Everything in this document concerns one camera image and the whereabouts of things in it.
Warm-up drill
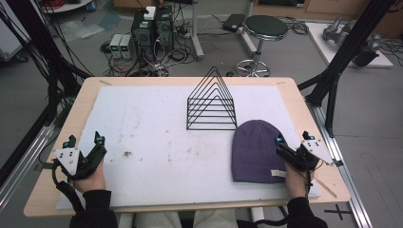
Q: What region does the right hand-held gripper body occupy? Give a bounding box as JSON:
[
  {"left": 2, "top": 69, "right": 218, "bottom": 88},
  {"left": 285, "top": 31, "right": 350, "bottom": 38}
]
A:
[{"left": 286, "top": 140, "right": 336, "bottom": 173}]

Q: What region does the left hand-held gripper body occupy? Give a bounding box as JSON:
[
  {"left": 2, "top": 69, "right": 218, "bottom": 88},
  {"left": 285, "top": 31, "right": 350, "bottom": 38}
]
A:
[{"left": 51, "top": 147, "right": 97, "bottom": 181}]

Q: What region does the purple knit beanie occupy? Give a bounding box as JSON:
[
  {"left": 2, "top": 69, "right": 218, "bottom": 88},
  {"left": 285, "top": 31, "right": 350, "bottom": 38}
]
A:
[{"left": 230, "top": 119, "right": 295, "bottom": 185}]

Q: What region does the person's left hand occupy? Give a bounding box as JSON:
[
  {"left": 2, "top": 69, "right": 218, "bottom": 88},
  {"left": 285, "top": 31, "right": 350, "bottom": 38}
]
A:
[{"left": 74, "top": 160, "right": 106, "bottom": 195}]

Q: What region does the person's right hand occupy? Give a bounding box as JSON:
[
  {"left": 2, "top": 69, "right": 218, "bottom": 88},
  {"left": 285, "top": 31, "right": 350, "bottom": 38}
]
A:
[{"left": 284, "top": 161, "right": 316, "bottom": 200}]

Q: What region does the strip of beige tape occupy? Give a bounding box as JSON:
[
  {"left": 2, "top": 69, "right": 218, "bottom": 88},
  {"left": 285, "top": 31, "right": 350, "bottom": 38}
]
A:
[{"left": 314, "top": 177, "right": 338, "bottom": 200}]

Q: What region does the black tape cross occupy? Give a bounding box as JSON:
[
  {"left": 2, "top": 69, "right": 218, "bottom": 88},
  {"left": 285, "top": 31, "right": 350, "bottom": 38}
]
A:
[{"left": 323, "top": 203, "right": 352, "bottom": 221}]

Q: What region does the white foam mat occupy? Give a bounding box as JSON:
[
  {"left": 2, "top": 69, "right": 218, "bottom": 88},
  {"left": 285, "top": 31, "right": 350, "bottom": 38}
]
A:
[{"left": 55, "top": 84, "right": 321, "bottom": 211}]

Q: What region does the person's left leg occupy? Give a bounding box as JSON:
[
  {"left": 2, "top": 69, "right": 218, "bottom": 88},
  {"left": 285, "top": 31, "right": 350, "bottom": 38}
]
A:
[{"left": 134, "top": 210, "right": 183, "bottom": 228}]

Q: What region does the person's leg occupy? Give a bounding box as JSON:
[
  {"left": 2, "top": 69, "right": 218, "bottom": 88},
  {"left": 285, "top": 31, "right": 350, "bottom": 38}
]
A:
[
  {"left": 192, "top": 208, "right": 240, "bottom": 228},
  {"left": 134, "top": 210, "right": 183, "bottom": 228}
]

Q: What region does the white board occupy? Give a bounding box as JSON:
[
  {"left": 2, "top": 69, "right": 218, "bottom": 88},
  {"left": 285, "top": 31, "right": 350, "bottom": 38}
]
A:
[{"left": 305, "top": 21, "right": 394, "bottom": 69}]

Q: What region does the person's right leg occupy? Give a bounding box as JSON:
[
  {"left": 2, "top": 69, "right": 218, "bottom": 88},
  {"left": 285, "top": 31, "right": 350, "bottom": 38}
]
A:
[{"left": 192, "top": 208, "right": 240, "bottom": 228}]

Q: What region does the grey power supply unit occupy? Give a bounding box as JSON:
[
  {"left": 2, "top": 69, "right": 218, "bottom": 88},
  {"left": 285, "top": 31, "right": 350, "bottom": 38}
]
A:
[
  {"left": 119, "top": 33, "right": 136, "bottom": 60},
  {"left": 108, "top": 33, "right": 124, "bottom": 59}
]

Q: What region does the clear plastic sheet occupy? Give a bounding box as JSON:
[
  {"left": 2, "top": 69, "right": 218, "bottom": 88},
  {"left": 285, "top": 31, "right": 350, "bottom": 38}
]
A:
[{"left": 60, "top": 19, "right": 106, "bottom": 43}]

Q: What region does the black round stool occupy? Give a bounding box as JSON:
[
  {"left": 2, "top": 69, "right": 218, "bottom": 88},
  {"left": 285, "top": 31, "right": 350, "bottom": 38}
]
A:
[{"left": 234, "top": 14, "right": 290, "bottom": 78}]

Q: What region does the black computer tower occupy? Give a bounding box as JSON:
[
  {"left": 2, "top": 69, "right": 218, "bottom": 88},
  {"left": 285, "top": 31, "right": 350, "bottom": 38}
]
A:
[
  {"left": 130, "top": 9, "right": 157, "bottom": 62},
  {"left": 154, "top": 5, "right": 175, "bottom": 53}
]

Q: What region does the flat black box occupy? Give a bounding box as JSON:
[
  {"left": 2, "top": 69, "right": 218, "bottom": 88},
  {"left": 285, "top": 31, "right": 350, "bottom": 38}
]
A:
[{"left": 221, "top": 12, "right": 247, "bottom": 33}]

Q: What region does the round white table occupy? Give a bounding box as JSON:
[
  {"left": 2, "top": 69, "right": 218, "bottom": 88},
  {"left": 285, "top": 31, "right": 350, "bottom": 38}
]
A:
[{"left": 40, "top": 0, "right": 93, "bottom": 14}]

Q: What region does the white table leg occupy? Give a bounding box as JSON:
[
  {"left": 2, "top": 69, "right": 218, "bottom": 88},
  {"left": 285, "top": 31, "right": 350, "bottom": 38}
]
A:
[{"left": 189, "top": 0, "right": 205, "bottom": 62}]

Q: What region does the white box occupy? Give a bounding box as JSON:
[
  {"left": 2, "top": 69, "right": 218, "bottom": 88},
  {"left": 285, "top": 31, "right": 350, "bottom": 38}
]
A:
[{"left": 144, "top": 6, "right": 157, "bottom": 21}]

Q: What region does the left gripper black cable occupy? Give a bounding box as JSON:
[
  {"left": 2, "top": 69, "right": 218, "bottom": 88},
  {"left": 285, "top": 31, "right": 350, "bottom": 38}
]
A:
[{"left": 51, "top": 160, "right": 86, "bottom": 214}]

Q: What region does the aluminium rail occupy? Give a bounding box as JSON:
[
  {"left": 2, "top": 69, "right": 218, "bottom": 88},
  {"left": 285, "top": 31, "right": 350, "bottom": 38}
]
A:
[
  {"left": 304, "top": 100, "right": 374, "bottom": 228},
  {"left": 0, "top": 122, "right": 63, "bottom": 212}
]

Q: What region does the black metal frame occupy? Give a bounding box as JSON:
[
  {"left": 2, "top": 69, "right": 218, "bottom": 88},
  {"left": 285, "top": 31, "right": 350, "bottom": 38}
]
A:
[
  {"left": 0, "top": 0, "right": 93, "bottom": 188},
  {"left": 297, "top": 0, "right": 397, "bottom": 138}
]

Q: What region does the black wire file rack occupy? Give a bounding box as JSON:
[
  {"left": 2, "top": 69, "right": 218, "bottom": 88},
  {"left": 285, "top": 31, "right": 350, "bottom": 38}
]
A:
[{"left": 185, "top": 66, "right": 239, "bottom": 131}]

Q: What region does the black cable bundle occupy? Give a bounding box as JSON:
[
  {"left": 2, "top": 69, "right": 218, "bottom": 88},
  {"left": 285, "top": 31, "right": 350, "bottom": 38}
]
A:
[{"left": 0, "top": 0, "right": 93, "bottom": 105}]

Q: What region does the tangle of floor cables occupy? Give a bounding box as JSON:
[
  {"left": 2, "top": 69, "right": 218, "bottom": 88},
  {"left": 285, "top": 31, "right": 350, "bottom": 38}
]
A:
[{"left": 100, "top": 29, "right": 198, "bottom": 78}]

